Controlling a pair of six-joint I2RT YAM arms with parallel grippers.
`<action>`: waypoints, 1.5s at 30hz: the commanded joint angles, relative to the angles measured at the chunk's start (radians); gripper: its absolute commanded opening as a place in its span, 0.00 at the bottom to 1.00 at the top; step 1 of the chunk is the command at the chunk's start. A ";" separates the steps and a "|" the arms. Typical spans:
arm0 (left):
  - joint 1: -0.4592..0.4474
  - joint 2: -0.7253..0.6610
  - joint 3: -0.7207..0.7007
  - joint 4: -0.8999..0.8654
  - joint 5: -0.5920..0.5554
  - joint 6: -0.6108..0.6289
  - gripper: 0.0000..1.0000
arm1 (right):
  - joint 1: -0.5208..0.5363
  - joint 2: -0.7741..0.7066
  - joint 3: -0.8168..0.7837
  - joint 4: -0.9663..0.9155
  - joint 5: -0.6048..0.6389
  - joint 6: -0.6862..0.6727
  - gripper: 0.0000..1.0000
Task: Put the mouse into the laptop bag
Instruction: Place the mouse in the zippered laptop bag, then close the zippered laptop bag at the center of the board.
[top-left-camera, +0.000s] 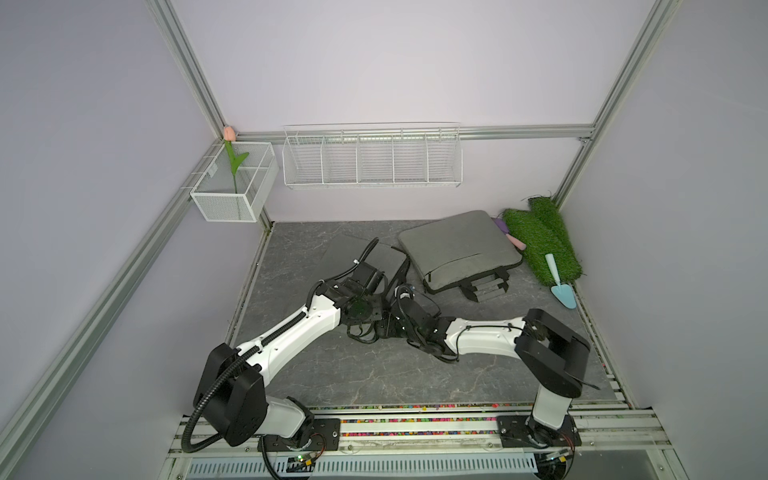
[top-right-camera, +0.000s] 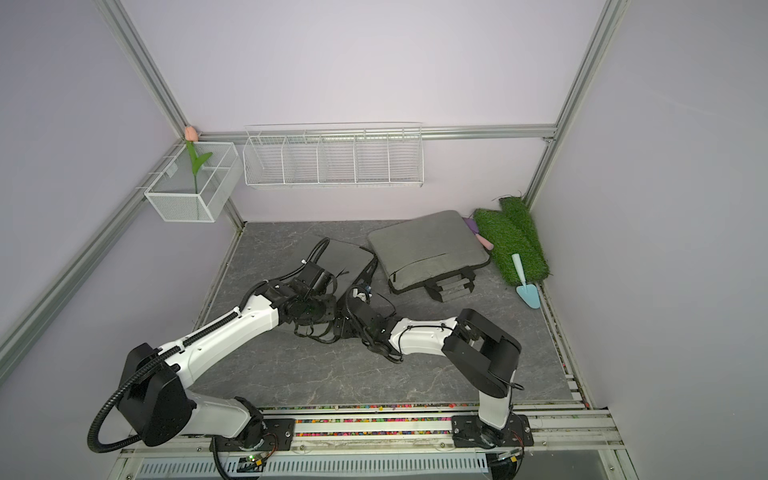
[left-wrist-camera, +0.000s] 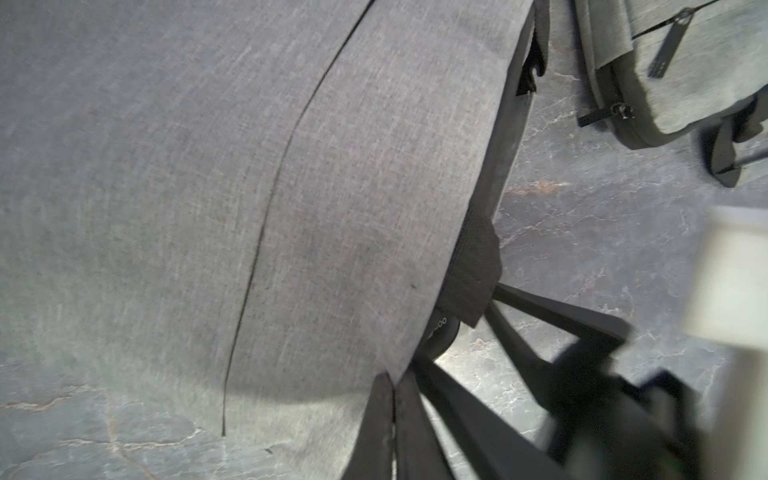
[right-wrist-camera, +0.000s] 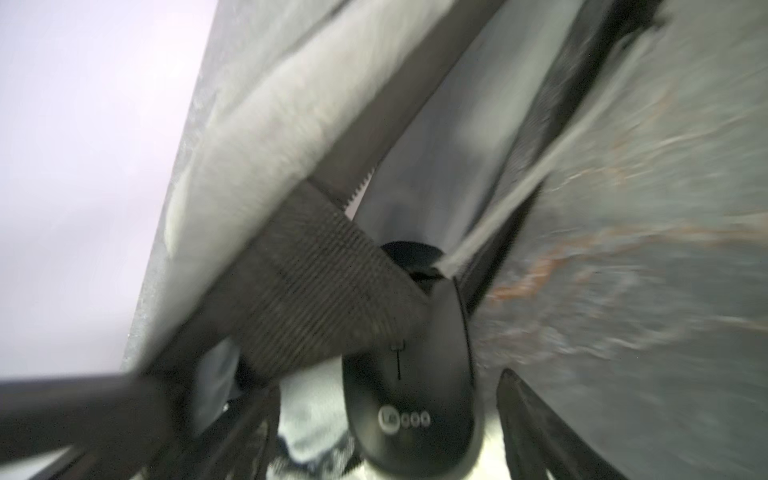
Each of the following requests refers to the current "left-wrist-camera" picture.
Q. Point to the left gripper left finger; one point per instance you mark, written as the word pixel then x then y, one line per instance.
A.
pixel 372 455

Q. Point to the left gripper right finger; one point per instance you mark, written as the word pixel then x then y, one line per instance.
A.
pixel 419 455

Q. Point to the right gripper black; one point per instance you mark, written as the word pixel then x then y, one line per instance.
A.
pixel 599 425

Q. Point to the grey laptop bag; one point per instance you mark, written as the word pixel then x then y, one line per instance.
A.
pixel 221 220
pixel 660 69

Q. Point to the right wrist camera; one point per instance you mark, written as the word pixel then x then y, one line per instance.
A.
pixel 727 305

